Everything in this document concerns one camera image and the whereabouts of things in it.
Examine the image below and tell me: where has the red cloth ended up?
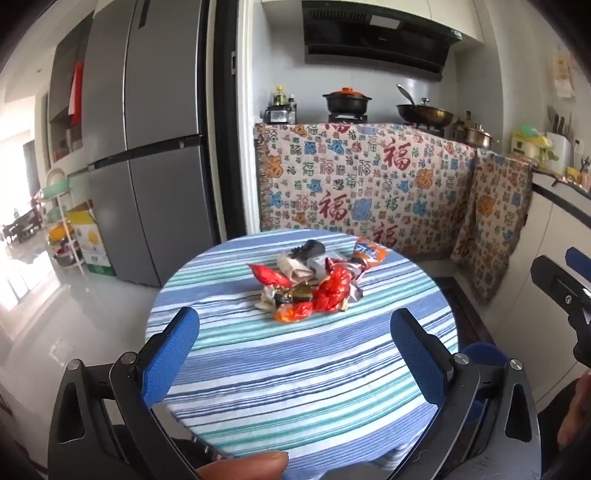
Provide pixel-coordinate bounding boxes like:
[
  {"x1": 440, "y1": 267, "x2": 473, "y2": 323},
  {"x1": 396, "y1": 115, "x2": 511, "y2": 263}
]
[{"x1": 68, "y1": 61, "x2": 86, "y2": 126}]

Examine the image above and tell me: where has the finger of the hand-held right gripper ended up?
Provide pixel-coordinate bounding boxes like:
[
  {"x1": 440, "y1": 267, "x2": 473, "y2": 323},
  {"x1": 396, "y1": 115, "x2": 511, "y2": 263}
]
[
  {"x1": 566, "y1": 247, "x2": 591, "y2": 274},
  {"x1": 530, "y1": 255, "x2": 591, "y2": 330}
]

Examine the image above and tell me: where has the grey wall shelf unit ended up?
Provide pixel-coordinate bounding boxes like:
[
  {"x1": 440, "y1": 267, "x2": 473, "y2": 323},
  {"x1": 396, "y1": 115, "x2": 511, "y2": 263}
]
[{"x1": 46, "y1": 23, "x2": 96, "y2": 172}]

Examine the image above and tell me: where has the yellow cardboard box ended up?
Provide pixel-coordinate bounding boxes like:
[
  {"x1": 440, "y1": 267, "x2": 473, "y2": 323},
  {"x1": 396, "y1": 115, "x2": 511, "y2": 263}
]
[{"x1": 67, "y1": 210, "x2": 117, "y2": 278}]

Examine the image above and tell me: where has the patterned floor mat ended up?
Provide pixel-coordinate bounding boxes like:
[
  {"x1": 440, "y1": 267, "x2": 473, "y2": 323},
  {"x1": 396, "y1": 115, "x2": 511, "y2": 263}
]
[{"x1": 434, "y1": 276, "x2": 498, "y2": 352}]

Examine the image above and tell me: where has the orange candy wrapper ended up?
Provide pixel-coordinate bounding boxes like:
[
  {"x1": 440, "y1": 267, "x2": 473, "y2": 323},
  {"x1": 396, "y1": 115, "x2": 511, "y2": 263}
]
[{"x1": 274, "y1": 302, "x2": 315, "y2": 324}]

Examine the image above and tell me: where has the large red wrapper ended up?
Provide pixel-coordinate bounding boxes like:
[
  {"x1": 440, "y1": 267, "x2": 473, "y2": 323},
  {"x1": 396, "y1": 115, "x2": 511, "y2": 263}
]
[{"x1": 311, "y1": 265, "x2": 357, "y2": 315}]

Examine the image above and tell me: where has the large printed blanket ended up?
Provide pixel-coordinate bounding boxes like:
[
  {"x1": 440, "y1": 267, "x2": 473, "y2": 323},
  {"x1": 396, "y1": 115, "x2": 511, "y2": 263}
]
[{"x1": 255, "y1": 121, "x2": 478, "y2": 259}]

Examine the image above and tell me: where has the pale crumpled wrapper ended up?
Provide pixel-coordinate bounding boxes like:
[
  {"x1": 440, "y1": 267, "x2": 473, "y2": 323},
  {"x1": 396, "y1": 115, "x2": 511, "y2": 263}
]
[{"x1": 253, "y1": 286, "x2": 283, "y2": 313}]

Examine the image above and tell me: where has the beige paper wrapper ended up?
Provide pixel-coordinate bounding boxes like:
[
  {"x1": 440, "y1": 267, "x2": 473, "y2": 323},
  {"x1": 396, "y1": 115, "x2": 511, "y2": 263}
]
[{"x1": 276, "y1": 254, "x2": 315, "y2": 283}]

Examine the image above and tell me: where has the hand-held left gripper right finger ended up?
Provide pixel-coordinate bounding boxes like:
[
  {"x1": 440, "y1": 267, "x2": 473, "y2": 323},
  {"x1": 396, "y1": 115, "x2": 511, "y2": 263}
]
[{"x1": 390, "y1": 308, "x2": 543, "y2": 480}]

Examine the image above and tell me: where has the orange snack packet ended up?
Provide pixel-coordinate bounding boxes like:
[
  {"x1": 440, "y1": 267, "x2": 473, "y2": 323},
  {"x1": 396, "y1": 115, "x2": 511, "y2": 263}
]
[{"x1": 352, "y1": 237, "x2": 389, "y2": 274}]

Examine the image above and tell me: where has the green storage rack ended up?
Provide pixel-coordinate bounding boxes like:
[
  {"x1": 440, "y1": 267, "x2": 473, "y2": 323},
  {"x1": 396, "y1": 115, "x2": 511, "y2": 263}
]
[{"x1": 39, "y1": 178, "x2": 89, "y2": 276}]

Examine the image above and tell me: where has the person's right hand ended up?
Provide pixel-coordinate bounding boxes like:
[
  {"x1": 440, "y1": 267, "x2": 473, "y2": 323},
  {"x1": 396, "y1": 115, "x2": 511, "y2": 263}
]
[{"x1": 556, "y1": 381, "x2": 591, "y2": 450}]

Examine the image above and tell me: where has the striped tablecloth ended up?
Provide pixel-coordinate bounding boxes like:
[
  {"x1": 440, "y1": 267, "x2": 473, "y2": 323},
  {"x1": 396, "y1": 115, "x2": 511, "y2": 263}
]
[{"x1": 144, "y1": 230, "x2": 459, "y2": 472}]

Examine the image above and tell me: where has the black clay pot orange lid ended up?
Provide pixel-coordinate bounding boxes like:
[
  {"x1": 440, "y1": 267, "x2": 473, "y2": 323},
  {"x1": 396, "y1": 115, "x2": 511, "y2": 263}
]
[{"x1": 322, "y1": 86, "x2": 371, "y2": 114}]

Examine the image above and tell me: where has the yellow green plastic container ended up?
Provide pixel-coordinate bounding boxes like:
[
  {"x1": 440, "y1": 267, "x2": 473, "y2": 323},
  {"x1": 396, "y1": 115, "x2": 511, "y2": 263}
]
[{"x1": 510, "y1": 124, "x2": 553, "y2": 163}]

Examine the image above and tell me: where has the white kitchen cabinet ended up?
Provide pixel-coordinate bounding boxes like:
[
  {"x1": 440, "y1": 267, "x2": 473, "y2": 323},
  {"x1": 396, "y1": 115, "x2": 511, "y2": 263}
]
[{"x1": 531, "y1": 168, "x2": 591, "y2": 402}]

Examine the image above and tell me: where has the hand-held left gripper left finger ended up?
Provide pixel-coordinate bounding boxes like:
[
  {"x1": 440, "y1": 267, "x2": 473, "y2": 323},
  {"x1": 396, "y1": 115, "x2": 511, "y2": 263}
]
[{"x1": 48, "y1": 306, "x2": 232, "y2": 480}]

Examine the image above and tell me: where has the silver foil wrapper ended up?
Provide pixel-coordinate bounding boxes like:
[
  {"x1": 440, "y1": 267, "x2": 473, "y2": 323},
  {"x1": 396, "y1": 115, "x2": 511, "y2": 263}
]
[{"x1": 345, "y1": 276, "x2": 366, "y2": 306}]

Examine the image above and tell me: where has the steel pot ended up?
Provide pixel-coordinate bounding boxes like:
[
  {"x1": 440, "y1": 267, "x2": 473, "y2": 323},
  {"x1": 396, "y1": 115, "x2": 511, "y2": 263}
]
[{"x1": 463, "y1": 124, "x2": 495, "y2": 149}]

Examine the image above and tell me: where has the black range hood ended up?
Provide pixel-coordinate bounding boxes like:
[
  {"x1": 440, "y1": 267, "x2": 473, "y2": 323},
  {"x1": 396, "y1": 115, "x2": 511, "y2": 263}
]
[{"x1": 301, "y1": 0, "x2": 464, "y2": 83}]

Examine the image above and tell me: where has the gold dark wrapper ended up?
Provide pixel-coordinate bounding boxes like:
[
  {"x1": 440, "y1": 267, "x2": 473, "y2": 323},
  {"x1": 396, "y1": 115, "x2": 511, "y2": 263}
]
[{"x1": 277, "y1": 283, "x2": 315, "y2": 305}]

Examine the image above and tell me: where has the dark wok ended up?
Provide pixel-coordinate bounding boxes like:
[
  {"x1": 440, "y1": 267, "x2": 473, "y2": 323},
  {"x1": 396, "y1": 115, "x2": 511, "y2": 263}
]
[{"x1": 396, "y1": 84, "x2": 454, "y2": 128}]

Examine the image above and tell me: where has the grey refrigerator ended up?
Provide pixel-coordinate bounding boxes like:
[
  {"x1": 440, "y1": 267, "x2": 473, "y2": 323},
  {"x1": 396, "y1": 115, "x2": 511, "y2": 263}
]
[{"x1": 69, "y1": 0, "x2": 220, "y2": 287}]

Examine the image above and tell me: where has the person's left hand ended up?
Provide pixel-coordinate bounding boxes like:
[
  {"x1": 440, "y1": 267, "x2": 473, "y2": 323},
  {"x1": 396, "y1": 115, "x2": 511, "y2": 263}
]
[{"x1": 194, "y1": 451, "x2": 291, "y2": 480}]

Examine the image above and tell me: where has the small red wrapper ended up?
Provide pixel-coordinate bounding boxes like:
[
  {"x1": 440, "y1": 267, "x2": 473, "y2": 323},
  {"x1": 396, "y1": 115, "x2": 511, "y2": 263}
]
[{"x1": 247, "y1": 263, "x2": 293, "y2": 289}]

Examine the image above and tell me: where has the blue plastic bin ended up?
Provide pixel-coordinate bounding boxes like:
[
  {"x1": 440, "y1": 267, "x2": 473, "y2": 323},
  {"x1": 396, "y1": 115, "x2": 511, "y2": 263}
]
[{"x1": 462, "y1": 342, "x2": 508, "y2": 416}]

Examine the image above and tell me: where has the white knife block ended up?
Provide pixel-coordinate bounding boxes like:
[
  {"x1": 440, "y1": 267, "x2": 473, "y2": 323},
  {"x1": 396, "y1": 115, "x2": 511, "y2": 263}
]
[{"x1": 546, "y1": 107, "x2": 576, "y2": 169}]

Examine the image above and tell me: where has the wall calendar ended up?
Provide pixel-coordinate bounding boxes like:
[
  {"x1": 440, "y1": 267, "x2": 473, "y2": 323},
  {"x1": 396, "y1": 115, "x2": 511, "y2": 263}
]
[{"x1": 553, "y1": 53, "x2": 574, "y2": 99}]

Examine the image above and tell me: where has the small printed blanket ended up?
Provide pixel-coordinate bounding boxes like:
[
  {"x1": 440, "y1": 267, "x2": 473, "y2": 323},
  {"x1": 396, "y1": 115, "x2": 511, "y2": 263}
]
[{"x1": 450, "y1": 148, "x2": 534, "y2": 306}]

